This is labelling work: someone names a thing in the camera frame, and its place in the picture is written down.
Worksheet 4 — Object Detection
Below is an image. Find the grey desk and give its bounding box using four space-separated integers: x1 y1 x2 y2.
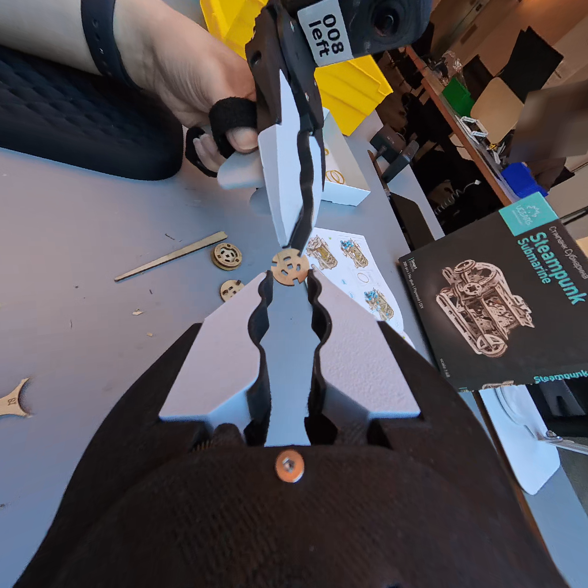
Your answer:
0 0 483 588

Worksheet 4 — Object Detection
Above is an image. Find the person's left hand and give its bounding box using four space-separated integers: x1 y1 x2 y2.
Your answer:
114 0 260 172

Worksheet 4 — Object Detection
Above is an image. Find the blue plastic bin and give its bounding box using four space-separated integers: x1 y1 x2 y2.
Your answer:
501 162 549 199

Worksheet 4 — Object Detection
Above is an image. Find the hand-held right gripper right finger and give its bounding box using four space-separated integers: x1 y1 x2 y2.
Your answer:
304 269 421 447

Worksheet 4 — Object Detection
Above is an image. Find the brown wooden table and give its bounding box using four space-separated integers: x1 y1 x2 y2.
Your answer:
406 46 515 206

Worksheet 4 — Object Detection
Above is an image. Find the tapered wooden stick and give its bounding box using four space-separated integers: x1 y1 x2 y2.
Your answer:
114 231 228 282

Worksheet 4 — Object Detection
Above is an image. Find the black quilted cushion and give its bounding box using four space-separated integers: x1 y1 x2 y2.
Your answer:
0 43 184 181

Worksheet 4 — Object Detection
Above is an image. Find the black device stand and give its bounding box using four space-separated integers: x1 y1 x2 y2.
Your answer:
370 124 420 184

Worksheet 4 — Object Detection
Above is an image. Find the black angular object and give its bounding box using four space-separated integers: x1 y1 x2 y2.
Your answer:
390 192 445 251

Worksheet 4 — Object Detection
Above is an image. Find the white cardboard box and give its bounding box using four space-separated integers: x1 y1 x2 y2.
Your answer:
322 108 372 206

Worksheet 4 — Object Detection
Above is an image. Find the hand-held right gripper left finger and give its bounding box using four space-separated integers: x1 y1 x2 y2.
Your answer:
158 270 274 447

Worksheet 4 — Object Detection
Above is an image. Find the white plastic object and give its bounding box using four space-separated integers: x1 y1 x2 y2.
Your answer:
478 383 562 496

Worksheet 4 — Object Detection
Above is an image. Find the instruction booklet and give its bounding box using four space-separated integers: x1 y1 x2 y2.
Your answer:
305 227 416 350

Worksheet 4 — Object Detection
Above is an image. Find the black puzzle kit box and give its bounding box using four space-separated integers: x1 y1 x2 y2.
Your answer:
398 192 588 392

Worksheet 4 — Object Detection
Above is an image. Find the star-shaped wooden scrap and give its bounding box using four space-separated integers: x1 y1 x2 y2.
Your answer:
0 378 33 418

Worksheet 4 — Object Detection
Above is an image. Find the black wristband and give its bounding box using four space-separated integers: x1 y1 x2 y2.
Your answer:
80 0 141 89

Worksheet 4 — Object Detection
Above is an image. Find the thick wooden wheel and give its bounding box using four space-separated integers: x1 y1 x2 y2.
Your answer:
211 242 243 271

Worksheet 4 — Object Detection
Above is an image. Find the small green crate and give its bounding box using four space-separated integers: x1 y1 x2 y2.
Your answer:
442 76 476 116

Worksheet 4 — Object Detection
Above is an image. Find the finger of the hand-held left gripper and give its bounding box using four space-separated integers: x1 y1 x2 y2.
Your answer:
256 69 318 252
291 130 328 256

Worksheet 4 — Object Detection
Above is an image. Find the yellow plastic bin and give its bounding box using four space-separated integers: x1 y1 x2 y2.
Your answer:
199 0 393 136

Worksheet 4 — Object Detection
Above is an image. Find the notched wooden disc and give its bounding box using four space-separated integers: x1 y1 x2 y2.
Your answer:
271 248 310 286

